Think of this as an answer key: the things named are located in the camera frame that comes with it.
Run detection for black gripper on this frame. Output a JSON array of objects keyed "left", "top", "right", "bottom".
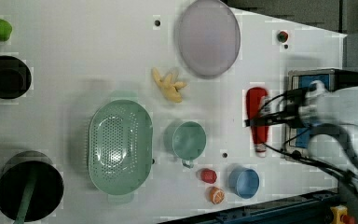
[{"left": 245, "top": 88, "right": 307, "bottom": 129}]

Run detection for red ketchup bottle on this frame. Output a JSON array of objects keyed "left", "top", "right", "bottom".
[{"left": 245, "top": 87, "right": 269, "bottom": 158}]

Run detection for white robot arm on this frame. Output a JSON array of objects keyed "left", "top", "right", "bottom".
[{"left": 244, "top": 80, "right": 358, "bottom": 200}]

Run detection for green perforated strainer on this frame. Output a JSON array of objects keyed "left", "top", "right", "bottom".
[{"left": 89, "top": 100, "right": 153, "bottom": 195}]

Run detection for blue bowl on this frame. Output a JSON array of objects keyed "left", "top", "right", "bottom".
[{"left": 228, "top": 167, "right": 260, "bottom": 199}]

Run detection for red tomato toy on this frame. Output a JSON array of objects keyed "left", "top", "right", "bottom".
[{"left": 277, "top": 31, "right": 289, "bottom": 43}]

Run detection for red strawberry toy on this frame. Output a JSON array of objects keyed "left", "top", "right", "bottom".
[{"left": 200, "top": 169, "right": 217, "bottom": 184}]

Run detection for green mug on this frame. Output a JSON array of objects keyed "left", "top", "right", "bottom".
[{"left": 164, "top": 121, "right": 206, "bottom": 169}]

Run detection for orange slice toy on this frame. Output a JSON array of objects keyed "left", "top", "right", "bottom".
[{"left": 209, "top": 187, "right": 225, "bottom": 204}]

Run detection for lilac round plate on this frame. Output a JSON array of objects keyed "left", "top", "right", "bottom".
[{"left": 177, "top": 0, "right": 241, "bottom": 77}]

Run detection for yellow banana peel toy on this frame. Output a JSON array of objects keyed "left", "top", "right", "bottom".
[{"left": 151, "top": 67, "right": 186, "bottom": 103}]

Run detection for large black cup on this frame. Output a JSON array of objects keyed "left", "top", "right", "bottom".
[{"left": 0, "top": 151, "right": 64, "bottom": 222}]

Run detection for small black cup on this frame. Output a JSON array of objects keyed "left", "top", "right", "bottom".
[{"left": 0, "top": 56, "right": 32, "bottom": 99}]

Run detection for green spatula handle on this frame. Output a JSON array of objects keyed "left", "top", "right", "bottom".
[{"left": 13, "top": 169, "right": 37, "bottom": 224}]

